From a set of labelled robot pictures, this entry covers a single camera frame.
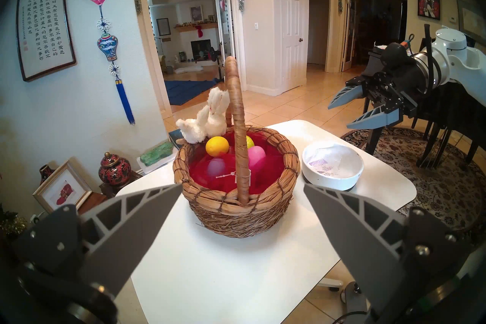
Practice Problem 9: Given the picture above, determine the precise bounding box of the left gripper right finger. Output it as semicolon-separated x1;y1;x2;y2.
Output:
304;184;471;314

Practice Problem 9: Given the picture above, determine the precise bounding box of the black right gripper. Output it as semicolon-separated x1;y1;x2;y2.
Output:
328;61;426;130

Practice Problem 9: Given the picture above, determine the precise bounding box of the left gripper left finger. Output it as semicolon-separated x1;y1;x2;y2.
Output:
15;184;183;297

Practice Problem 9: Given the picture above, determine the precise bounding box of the purple easter egg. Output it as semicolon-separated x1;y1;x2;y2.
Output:
207;158;226;179

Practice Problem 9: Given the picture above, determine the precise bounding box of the pink easter egg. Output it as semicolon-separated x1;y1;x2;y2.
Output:
248;146;267;172

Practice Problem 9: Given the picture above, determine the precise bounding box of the yellow easter egg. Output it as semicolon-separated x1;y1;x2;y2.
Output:
205;136;230;157

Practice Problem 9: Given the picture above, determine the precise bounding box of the red shredded basket filling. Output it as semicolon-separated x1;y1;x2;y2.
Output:
189;132;286;195

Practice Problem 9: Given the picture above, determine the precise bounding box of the paper basket tag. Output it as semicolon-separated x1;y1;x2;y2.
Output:
216;169;252;187

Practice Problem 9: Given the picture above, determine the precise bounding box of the dark wood side table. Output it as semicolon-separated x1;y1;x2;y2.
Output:
78;171;143;215

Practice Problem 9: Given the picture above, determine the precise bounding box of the red cloisonne lidded jar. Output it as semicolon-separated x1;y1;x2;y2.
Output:
98;152;132;186

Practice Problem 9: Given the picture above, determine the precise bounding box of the white round bowl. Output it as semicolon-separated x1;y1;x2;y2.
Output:
302;141;364;191

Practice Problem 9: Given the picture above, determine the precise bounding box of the framed red shoe picture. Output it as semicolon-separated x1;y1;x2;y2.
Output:
33;161;93;214

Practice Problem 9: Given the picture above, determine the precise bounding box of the pale green patterned object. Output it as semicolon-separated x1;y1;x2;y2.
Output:
140;142;174;167

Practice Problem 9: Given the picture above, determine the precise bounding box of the large oriental floral rug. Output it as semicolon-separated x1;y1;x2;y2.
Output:
340;127;486;233

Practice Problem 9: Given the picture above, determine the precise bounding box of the small dark vase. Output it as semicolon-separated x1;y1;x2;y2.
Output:
39;165;55;185

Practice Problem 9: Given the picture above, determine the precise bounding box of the blue open box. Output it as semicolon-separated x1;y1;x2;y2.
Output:
168;128;187;150

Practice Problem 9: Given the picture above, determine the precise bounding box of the white panel door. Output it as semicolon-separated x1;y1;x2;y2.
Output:
280;0;307;94

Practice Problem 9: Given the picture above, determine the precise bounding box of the green tinsel stair garland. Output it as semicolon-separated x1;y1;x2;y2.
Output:
0;206;28;240

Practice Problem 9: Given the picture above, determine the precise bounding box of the red and black framed picture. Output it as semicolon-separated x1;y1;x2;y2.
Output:
418;0;441;21

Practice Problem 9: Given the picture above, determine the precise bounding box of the white plush bunny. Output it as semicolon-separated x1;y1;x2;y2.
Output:
175;87;231;144

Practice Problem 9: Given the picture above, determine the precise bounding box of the blue area rug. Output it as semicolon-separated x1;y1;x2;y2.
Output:
164;79;219;106

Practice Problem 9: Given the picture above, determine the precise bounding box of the black floor fan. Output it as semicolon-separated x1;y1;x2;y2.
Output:
210;47;224;81

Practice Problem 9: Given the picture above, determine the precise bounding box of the white glass french door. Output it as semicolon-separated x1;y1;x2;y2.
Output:
214;0;237;81

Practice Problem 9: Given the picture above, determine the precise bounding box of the black fireplace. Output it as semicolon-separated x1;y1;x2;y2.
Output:
191;39;212;61

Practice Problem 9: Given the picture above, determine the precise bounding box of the blue vase tassel hanging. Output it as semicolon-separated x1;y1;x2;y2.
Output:
96;5;136;125

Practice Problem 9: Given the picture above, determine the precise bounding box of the framed Chinese calligraphy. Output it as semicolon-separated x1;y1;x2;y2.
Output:
16;0;76;82

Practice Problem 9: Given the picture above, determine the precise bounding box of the white table pedestal base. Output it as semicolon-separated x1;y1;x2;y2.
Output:
317;277;344;291

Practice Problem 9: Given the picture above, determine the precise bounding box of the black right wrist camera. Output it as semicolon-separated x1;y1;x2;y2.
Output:
380;34;415;69

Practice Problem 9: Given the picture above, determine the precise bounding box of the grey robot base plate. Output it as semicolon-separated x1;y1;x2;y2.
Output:
340;281;371;324

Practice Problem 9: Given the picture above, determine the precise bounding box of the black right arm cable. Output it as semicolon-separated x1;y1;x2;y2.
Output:
423;23;443;94

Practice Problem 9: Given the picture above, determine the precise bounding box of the wicker basket with handle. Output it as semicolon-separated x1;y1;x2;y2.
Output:
173;56;301;238

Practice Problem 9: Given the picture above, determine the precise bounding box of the large framed wall picture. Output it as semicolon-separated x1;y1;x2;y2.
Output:
457;0;486;43

